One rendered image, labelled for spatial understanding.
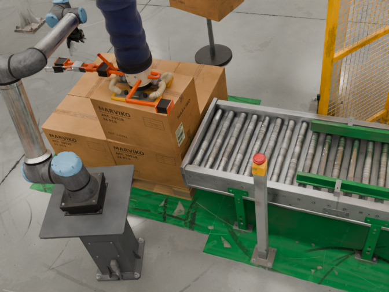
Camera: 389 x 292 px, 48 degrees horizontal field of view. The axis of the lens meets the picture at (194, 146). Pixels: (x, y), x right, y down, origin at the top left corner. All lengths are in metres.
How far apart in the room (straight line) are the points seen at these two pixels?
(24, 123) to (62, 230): 0.66
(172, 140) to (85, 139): 0.81
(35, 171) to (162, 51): 2.80
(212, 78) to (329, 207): 1.46
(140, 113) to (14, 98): 0.85
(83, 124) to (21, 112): 1.18
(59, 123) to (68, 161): 1.19
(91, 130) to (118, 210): 1.00
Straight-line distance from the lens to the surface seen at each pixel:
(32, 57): 2.26
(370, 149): 3.04
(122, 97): 2.92
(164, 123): 2.79
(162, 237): 3.31
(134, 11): 2.60
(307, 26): 5.12
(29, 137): 2.44
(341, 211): 2.77
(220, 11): 4.09
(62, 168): 2.41
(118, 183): 2.71
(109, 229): 2.53
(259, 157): 2.29
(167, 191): 3.52
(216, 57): 4.68
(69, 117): 3.60
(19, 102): 2.36
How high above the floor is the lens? 2.78
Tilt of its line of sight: 47 degrees down
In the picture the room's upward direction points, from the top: 12 degrees counter-clockwise
